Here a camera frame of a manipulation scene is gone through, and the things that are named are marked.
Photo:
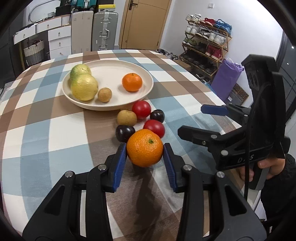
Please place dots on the teal suitcase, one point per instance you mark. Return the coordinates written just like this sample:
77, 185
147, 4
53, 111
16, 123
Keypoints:
84, 5

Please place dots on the white vanity desk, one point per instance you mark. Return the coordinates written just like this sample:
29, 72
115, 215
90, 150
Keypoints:
41, 27

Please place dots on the red tomato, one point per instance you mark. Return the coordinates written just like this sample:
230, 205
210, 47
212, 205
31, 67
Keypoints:
141, 109
154, 128

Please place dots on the small green guava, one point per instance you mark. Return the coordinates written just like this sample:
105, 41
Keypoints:
79, 69

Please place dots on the shoe rack with shoes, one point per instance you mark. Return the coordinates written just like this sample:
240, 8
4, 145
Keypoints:
208, 37

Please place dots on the woven basket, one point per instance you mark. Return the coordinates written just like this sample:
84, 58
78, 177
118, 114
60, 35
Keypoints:
34, 53

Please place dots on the pile of loose shoes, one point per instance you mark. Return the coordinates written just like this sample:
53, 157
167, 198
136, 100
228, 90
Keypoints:
171, 55

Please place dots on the orange tangerine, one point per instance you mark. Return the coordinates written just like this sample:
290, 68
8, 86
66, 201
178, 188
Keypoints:
144, 148
132, 82

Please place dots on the dotted rug striped edge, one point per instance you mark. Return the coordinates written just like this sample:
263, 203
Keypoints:
5, 89

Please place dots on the dark purple plum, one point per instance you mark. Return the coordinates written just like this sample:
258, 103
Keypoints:
124, 133
157, 115

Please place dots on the large green guava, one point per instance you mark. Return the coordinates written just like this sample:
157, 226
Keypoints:
83, 87

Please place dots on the black storage box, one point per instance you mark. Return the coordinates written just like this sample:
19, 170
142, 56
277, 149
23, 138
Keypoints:
63, 11

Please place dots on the silver suitcase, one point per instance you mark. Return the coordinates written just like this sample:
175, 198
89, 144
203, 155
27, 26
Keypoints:
104, 31

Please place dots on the cream round plate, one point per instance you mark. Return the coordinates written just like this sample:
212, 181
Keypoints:
115, 74

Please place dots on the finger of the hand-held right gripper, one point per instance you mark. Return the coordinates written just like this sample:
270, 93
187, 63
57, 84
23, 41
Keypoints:
196, 136
214, 109

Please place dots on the wooden door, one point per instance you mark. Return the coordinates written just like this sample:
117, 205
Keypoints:
144, 23

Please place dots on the brown doormat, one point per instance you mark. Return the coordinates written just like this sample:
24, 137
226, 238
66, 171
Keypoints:
238, 93

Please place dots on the person's right hand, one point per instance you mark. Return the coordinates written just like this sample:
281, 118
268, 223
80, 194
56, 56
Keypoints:
276, 166

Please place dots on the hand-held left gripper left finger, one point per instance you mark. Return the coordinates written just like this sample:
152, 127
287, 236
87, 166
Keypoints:
119, 166

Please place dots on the white drawer cabinet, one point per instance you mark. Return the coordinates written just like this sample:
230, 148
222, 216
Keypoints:
60, 41

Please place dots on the beige suitcase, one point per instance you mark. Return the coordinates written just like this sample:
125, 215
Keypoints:
82, 32

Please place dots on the yellow black shoebox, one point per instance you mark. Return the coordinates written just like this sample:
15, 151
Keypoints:
106, 7

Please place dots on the person's right forearm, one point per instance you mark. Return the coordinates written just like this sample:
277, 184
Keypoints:
282, 197

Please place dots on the wooden shoe rack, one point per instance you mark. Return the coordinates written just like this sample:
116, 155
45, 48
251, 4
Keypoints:
225, 46

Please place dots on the purple bag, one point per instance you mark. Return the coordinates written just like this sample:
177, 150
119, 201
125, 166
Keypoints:
225, 78

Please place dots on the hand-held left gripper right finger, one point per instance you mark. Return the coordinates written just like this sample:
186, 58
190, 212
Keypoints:
170, 169

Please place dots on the oval mirror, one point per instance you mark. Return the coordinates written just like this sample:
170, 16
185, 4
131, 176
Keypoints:
34, 11

